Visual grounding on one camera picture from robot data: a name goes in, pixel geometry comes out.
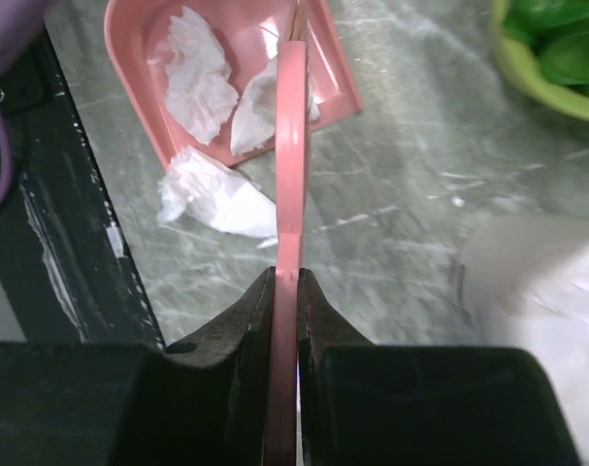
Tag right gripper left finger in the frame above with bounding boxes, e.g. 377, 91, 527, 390
0, 268, 276, 465

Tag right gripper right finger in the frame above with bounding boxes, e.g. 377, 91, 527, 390
297, 269, 580, 465

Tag pink hand brush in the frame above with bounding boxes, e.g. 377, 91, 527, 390
263, 1, 309, 465

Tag pink dustpan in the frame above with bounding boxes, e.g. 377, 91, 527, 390
104, 0, 363, 167

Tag white tissue roll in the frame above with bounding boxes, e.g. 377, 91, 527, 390
454, 214, 589, 465

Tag paper scrap near basket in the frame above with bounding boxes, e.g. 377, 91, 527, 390
157, 146, 277, 239

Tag paper scrap centre lower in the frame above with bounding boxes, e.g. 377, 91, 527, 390
229, 52, 322, 157

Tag paper scrap centre upper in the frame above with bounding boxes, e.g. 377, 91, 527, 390
165, 6, 239, 146

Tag green vegetable basket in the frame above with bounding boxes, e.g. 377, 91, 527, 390
489, 0, 589, 121

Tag green leafy bok choy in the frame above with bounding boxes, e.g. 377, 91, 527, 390
503, 1, 589, 95

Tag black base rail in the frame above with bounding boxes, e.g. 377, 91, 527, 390
0, 32, 164, 347

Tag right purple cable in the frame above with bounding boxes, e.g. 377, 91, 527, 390
0, 0, 57, 88

